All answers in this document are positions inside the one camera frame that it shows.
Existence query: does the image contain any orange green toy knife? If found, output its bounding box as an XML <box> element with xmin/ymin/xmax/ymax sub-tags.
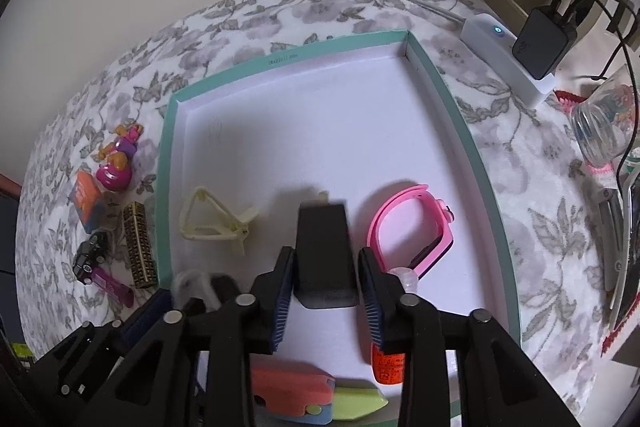
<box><xmin>250</xmin><ymin>359</ymin><xmax>390</xmax><ymax>425</ymax></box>

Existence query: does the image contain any orange lip balm tube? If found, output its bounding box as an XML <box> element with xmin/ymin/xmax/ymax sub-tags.
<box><xmin>370</xmin><ymin>266</ymin><xmax>418</xmax><ymax>388</ymax></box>

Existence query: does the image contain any magenta toy stick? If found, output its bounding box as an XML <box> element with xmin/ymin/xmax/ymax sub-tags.
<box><xmin>90</xmin><ymin>267</ymin><xmax>135</xmax><ymax>308</ymax></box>

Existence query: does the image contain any black power adapter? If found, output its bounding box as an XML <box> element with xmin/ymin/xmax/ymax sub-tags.
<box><xmin>295</xmin><ymin>192</ymin><xmax>360</xmax><ymax>310</ymax></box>

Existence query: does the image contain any clear glass cup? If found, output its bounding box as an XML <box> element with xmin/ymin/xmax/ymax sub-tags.
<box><xmin>570</xmin><ymin>64</ymin><xmax>640</xmax><ymax>168</ymax></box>

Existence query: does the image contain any pink doll toy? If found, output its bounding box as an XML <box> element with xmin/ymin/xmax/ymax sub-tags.
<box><xmin>95</xmin><ymin>123</ymin><xmax>146</xmax><ymax>194</ymax></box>

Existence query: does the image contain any blue orange toy house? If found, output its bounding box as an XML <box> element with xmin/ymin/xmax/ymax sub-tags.
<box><xmin>75</xmin><ymin>171</ymin><xmax>108</xmax><ymax>235</ymax></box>

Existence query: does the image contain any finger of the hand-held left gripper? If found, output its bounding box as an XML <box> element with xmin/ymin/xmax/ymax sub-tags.
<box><xmin>121</xmin><ymin>288</ymin><xmax>174</xmax><ymax>354</ymax></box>
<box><xmin>186</xmin><ymin>273</ymin><xmax>242</xmax><ymax>314</ymax></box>

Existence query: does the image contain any cream triangular clip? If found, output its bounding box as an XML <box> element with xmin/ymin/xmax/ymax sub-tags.
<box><xmin>179</xmin><ymin>186</ymin><xmax>261</xmax><ymax>258</ymax></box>

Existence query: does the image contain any dark cabinet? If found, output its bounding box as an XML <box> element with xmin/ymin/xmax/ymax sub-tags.
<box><xmin>0</xmin><ymin>172</ymin><xmax>23</xmax><ymax>358</ymax></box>

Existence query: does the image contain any white power strip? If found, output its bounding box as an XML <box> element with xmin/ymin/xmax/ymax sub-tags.
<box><xmin>460</xmin><ymin>13</ymin><xmax>558</xmax><ymax>109</ymax></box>

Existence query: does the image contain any pink wrist watch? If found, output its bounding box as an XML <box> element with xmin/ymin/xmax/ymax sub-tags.
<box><xmin>366</xmin><ymin>182</ymin><xmax>457</xmax><ymax>280</ymax></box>

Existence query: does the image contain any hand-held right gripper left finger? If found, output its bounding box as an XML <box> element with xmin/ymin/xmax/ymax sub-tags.
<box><xmin>112</xmin><ymin>247</ymin><xmax>296</xmax><ymax>427</ymax></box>

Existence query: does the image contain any silver metal clip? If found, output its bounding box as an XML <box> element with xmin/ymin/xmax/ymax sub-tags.
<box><xmin>597</xmin><ymin>187</ymin><xmax>636</xmax><ymax>333</ymax></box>

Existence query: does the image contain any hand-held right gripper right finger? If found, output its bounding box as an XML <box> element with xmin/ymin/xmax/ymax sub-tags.
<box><xmin>357</xmin><ymin>247</ymin><xmax>583</xmax><ymax>427</ymax></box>

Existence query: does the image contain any white earbud case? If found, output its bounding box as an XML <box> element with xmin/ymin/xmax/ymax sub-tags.
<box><xmin>172</xmin><ymin>269</ymin><xmax>216</xmax><ymax>308</ymax></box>

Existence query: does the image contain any black toy car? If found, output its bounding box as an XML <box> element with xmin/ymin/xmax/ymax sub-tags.
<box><xmin>72</xmin><ymin>231</ymin><xmax>112</xmax><ymax>284</ymax></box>

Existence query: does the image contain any black plugged charger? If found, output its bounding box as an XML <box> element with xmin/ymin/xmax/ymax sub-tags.
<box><xmin>512</xmin><ymin>6</ymin><xmax>578</xmax><ymax>82</ymax></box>

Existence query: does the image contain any teal cardboard box tray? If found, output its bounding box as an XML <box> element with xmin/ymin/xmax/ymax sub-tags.
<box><xmin>150</xmin><ymin>29</ymin><xmax>523</xmax><ymax>420</ymax></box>

